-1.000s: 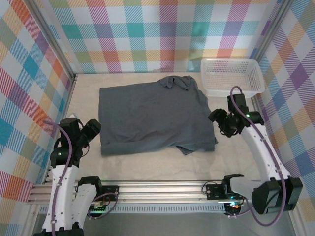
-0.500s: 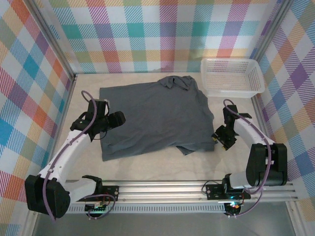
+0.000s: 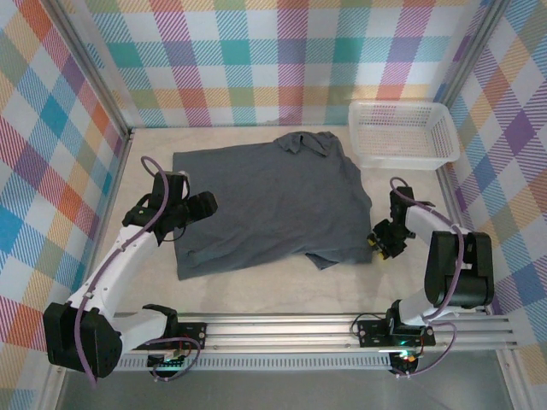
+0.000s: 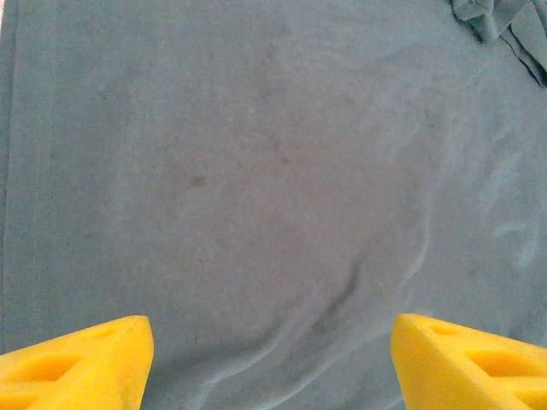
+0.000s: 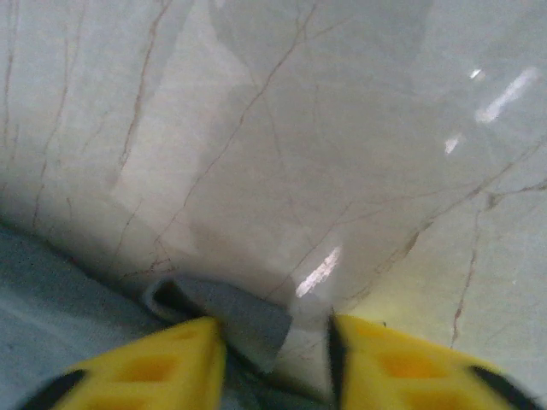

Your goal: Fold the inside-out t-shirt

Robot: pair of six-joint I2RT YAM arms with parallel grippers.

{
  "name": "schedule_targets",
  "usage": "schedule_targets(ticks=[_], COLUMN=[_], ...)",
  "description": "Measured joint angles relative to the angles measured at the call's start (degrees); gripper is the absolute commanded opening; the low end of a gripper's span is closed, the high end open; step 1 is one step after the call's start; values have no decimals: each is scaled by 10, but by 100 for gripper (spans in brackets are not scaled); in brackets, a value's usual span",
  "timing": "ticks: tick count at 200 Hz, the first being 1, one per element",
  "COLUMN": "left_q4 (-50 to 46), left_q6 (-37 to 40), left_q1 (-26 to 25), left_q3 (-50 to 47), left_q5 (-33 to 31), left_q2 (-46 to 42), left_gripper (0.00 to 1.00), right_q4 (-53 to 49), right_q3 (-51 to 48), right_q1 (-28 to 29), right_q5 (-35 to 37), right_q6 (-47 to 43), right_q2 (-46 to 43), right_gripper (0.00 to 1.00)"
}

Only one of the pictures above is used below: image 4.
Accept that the grey t-shirt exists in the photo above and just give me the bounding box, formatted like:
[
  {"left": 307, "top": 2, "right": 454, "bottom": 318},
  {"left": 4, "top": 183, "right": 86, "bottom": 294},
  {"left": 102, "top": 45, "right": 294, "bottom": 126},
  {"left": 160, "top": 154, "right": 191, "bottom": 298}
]
[{"left": 0, "top": 0, "right": 547, "bottom": 410}]

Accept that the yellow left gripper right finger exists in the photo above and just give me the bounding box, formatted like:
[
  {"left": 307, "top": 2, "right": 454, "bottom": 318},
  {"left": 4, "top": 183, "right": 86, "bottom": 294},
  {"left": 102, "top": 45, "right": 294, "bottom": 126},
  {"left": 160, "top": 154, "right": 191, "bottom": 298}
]
[{"left": 391, "top": 313, "right": 547, "bottom": 410}]

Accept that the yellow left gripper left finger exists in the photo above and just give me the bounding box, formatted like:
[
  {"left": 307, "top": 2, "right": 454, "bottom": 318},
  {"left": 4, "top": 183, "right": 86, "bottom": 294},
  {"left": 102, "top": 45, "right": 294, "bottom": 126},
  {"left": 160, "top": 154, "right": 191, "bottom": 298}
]
[{"left": 0, "top": 314, "right": 155, "bottom": 410}]

